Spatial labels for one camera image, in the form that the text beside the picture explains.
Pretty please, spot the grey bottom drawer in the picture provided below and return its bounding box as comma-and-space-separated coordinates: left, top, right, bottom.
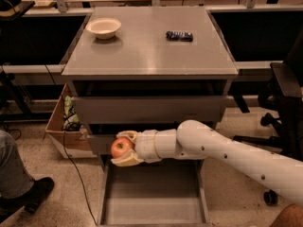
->
98, 159, 211, 227

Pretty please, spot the black shoe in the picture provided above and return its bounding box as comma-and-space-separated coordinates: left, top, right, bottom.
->
0, 177, 54, 223

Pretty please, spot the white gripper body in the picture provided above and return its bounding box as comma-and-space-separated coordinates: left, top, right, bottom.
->
134, 130, 158, 163

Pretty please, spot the grey trouser leg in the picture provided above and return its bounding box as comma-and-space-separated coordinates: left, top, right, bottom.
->
0, 131, 34, 199

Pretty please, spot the cardboard box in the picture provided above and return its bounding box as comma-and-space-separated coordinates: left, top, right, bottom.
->
45, 84, 95, 159

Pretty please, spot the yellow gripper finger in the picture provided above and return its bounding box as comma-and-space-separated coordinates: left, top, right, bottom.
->
111, 149, 143, 167
116, 131, 138, 143

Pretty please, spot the red apple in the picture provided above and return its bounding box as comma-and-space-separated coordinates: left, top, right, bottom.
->
111, 137, 134, 158

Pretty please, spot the black office chair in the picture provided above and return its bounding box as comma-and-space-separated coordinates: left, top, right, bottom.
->
233, 28, 303, 206

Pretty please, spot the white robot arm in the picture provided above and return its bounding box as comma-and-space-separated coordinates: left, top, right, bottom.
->
111, 120, 303, 206

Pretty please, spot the dark blue snack packet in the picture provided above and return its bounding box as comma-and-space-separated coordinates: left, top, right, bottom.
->
166, 31, 193, 42

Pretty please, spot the person knee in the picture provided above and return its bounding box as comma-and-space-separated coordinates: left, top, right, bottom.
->
270, 204, 303, 227

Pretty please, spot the grey top drawer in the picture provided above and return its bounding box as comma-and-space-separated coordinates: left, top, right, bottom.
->
72, 96, 228, 124

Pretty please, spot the green snack bag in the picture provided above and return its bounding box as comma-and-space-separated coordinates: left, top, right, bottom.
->
63, 96, 80, 131

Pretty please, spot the black floor cable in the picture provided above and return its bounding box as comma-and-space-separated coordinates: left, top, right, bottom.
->
44, 64, 98, 227

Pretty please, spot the white bowl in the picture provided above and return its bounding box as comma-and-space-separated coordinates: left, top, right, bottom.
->
85, 18, 121, 40

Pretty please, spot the grey drawer cabinet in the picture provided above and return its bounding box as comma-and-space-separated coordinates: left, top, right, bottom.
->
61, 6, 239, 227

